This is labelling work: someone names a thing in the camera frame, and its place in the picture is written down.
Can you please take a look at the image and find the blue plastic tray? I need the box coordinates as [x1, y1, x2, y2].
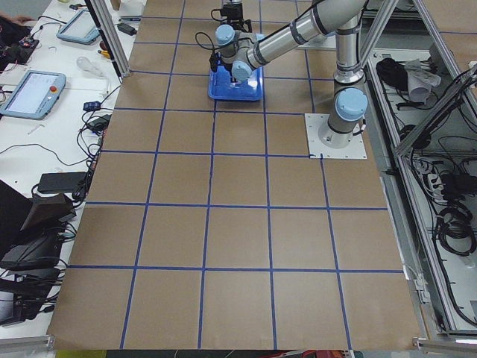
[207, 32, 265, 102]

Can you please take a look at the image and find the teach pendant far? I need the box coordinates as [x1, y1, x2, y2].
[56, 9, 100, 45]

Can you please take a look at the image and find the teach pendant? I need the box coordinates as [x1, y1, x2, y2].
[56, 9, 100, 45]
[1, 70, 66, 120]

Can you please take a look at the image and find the teach pendant near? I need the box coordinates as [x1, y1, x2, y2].
[1, 70, 66, 120]

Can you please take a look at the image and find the black power adapter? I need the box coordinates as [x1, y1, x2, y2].
[37, 172, 86, 194]

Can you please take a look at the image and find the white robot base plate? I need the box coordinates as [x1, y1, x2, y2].
[304, 113, 367, 160]

